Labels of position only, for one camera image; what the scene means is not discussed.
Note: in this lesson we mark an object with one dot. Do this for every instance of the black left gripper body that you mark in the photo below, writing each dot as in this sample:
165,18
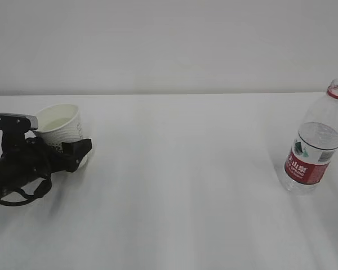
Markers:
24,161

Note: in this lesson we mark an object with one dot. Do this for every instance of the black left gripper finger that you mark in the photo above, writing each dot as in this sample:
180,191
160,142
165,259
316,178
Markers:
75,154

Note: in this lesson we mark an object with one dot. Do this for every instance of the white paper cup green logo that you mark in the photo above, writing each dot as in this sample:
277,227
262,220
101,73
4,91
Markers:
57,124

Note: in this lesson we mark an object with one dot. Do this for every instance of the clear water bottle red label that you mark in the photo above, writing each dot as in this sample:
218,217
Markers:
315,144

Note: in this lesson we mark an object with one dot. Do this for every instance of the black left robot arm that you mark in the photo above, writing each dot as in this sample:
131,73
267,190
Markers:
19,194

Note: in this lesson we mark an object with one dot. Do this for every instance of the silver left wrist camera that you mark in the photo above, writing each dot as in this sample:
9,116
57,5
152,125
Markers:
15,126

